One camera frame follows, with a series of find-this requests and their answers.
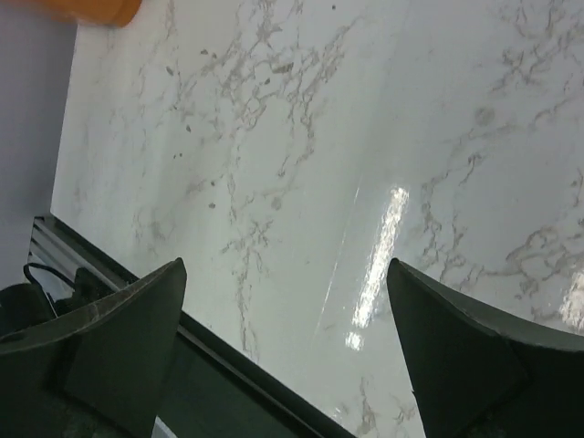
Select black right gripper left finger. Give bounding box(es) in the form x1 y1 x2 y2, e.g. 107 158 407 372
1 258 186 437

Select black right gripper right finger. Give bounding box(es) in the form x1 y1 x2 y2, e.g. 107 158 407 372
387 258 583 437

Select orange plastic laundry basket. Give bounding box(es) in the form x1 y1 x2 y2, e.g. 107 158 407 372
38 0 142 27

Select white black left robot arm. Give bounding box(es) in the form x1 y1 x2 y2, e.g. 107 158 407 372
1 263 114 338

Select aluminium table edge rail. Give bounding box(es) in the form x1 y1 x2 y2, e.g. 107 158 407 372
28 215 138 291

